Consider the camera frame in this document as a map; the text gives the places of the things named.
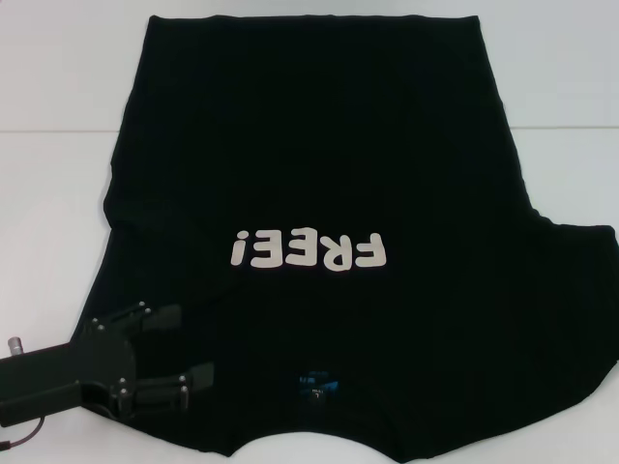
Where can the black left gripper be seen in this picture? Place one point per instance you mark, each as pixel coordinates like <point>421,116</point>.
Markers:
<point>87,362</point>

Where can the black shirt with FREE print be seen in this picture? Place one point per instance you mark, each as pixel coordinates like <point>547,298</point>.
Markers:
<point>319,169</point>

